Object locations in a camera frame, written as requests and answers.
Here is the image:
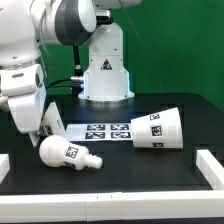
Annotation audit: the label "white fence rail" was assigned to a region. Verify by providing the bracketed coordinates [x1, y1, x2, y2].
[196, 149, 224, 190]
[0, 190, 224, 223]

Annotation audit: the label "white lamp bulb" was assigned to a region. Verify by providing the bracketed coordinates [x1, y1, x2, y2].
[39, 135, 103, 170]

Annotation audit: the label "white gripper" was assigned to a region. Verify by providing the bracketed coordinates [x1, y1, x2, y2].
[0, 64, 46, 133]

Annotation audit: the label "white front fence rail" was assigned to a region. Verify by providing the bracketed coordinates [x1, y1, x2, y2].
[0, 190, 224, 223]

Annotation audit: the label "grey camera cable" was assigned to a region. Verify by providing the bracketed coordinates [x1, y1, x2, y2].
[118, 0, 166, 94]

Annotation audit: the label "white lamp shade cone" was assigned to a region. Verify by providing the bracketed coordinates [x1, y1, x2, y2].
[131, 108, 183, 149]

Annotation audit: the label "black cables at robot base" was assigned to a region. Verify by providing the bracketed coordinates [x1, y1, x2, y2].
[44, 78, 84, 91]

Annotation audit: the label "white left fence block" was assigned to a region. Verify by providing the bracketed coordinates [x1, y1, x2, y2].
[0, 154, 10, 184]

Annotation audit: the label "black rear camera on stand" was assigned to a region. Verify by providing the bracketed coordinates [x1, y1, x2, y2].
[73, 10, 113, 76]

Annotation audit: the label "white lamp base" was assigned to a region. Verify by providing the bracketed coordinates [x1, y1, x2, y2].
[29, 102, 65, 147]

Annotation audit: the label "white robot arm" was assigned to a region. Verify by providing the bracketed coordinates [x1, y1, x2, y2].
[0, 0, 142, 133]

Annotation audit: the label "white marker tag sheet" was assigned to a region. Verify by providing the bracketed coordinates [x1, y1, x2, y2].
[66, 123, 132, 142]

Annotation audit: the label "white right fence rail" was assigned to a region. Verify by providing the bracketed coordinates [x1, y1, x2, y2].
[196, 149, 224, 190]

